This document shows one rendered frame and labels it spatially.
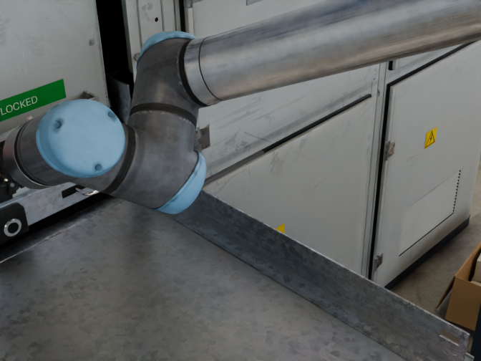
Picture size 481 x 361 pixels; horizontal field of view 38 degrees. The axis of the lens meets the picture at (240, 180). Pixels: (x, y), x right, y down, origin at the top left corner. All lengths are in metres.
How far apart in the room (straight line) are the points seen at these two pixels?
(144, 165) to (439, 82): 1.41
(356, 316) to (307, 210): 0.75
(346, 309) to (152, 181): 0.38
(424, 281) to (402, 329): 1.47
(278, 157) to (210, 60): 0.76
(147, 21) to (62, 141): 0.49
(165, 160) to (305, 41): 0.23
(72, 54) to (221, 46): 0.42
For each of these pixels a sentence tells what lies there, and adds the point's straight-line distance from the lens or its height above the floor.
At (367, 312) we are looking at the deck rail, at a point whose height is 0.86.
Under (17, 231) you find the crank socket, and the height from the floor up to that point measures 0.88.
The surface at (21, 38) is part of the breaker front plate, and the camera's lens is 1.18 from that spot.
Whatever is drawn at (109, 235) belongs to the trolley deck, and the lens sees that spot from 1.26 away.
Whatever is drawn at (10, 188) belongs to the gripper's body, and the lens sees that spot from 1.02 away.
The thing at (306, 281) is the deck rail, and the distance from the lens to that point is 1.13.
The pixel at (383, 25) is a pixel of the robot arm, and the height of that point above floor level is 1.32.
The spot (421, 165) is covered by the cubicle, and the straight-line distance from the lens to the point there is 2.23.
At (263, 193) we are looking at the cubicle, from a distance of 1.61.
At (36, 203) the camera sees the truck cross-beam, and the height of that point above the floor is 0.90.
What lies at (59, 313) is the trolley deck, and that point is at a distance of 1.12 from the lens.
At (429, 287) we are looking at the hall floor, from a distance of 2.49.
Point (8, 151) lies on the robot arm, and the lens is 0.93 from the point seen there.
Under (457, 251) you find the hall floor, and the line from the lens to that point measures 2.68.
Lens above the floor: 1.57
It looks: 32 degrees down
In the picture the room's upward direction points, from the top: 1 degrees counter-clockwise
